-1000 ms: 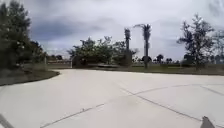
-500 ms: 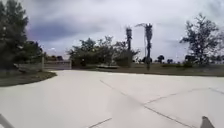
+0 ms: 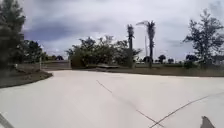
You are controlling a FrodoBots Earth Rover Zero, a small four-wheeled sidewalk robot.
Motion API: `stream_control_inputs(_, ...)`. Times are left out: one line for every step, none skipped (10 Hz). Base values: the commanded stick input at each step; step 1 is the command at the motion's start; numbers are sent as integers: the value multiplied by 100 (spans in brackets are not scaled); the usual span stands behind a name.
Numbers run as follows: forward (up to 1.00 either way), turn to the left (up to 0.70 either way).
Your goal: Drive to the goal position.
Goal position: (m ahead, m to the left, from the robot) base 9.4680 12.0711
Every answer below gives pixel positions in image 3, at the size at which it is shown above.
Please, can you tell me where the group of green bushes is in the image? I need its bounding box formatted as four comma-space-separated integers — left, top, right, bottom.
65, 34, 143, 69

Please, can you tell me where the short palm tree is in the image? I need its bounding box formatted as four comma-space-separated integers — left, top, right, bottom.
125, 23, 136, 69

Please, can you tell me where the thin pole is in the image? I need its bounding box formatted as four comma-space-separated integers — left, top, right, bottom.
144, 34, 148, 64

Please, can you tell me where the pale concrete pavement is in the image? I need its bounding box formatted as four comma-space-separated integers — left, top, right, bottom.
0, 69, 224, 128

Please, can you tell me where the tall palm tree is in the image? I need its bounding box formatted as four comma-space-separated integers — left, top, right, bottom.
135, 19, 157, 69

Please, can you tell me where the long grass strip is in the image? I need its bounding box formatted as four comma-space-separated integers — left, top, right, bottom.
96, 64, 224, 78

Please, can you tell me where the group of dark trees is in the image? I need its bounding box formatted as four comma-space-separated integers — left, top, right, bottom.
23, 39, 49, 64

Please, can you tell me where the grass patch with kerb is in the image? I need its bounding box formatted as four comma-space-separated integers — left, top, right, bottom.
0, 68, 54, 89

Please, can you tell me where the sparse leafy tree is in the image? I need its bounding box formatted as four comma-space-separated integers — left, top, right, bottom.
182, 9, 224, 69

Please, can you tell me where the tall dark tree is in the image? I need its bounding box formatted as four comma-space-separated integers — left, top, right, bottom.
0, 0, 27, 71

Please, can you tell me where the robot's own part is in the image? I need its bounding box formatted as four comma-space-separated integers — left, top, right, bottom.
199, 115, 216, 128

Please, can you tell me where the low grey wall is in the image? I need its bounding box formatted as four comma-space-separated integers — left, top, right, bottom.
16, 60, 73, 71

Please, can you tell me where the pale short post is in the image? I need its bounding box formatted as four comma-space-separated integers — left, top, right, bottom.
38, 56, 43, 71

